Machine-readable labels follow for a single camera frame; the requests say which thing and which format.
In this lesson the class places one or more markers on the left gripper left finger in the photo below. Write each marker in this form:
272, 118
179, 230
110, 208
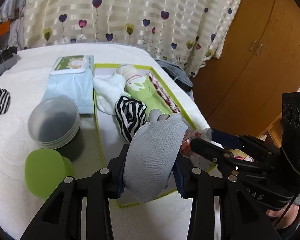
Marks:
105, 184

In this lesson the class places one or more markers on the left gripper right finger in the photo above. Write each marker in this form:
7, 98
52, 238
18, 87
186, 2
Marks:
194, 183

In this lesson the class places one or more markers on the grey sock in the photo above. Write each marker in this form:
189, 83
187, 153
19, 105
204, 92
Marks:
151, 156

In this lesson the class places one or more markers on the red patterned plastic packet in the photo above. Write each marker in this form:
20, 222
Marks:
190, 135

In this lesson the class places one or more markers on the black white striped sock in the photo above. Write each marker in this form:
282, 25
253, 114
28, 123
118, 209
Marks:
130, 116

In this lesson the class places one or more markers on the green towel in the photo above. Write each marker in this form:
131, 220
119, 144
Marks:
141, 88

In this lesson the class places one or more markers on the beige sock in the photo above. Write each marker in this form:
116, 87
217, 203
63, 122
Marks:
128, 71

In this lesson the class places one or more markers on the person's right hand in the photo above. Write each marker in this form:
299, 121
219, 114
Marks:
284, 217

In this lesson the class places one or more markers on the green lidded jar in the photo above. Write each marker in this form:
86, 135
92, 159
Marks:
45, 169

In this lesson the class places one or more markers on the wooden wardrobe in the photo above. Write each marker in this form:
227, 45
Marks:
240, 93

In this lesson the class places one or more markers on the clear round plastic container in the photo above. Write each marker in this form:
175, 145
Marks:
54, 123

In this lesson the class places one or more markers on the blue wet wipes pack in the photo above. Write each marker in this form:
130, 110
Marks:
72, 77

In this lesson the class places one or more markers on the dark grey clothing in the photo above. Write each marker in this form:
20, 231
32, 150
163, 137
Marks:
176, 74

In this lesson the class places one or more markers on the grey black electronic device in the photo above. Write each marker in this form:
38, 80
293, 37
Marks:
8, 58

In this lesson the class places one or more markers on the heart patterned curtain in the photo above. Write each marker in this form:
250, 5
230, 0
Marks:
185, 32

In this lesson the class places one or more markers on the black camera box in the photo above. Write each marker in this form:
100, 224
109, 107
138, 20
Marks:
291, 126

